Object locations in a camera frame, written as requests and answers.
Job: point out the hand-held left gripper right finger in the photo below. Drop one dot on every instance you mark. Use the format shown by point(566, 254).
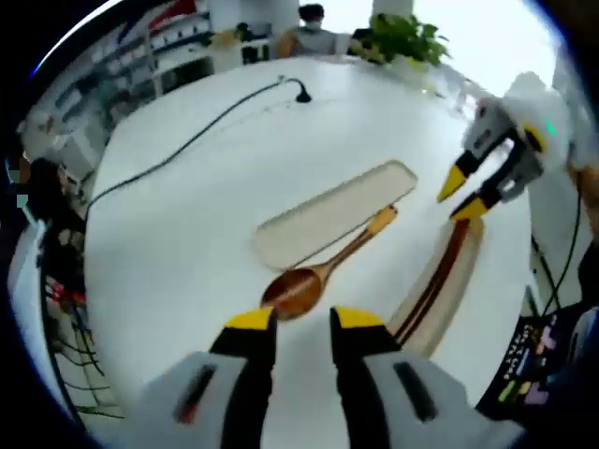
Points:
point(360, 374)

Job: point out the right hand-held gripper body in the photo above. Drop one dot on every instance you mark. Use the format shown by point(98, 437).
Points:
point(547, 107)

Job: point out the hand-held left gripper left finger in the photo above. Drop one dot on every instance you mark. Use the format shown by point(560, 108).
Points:
point(248, 374)

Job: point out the wooden spoon utensil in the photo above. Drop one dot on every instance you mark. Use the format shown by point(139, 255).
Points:
point(299, 290)

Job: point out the beige cutlery case base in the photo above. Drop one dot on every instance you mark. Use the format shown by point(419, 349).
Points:
point(461, 276)

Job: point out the dark wooden chopstick utensil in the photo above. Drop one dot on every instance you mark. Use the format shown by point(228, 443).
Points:
point(445, 282)
point(436, 276)

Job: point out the beige cutlery case lid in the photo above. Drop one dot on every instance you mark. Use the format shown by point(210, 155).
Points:
point(327, 210)

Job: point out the person's right hand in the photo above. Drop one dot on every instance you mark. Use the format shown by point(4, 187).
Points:
point(589, 184)

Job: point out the white plant pot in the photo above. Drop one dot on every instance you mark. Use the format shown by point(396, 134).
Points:
point(412, 64)

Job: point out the green potted plant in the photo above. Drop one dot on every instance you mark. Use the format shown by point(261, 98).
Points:
point(402, 37)

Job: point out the person's black printed shirt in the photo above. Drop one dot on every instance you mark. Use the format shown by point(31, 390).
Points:
point(538, 365)

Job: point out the white storage shelf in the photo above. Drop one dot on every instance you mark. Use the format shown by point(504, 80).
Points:
point(131, 51)

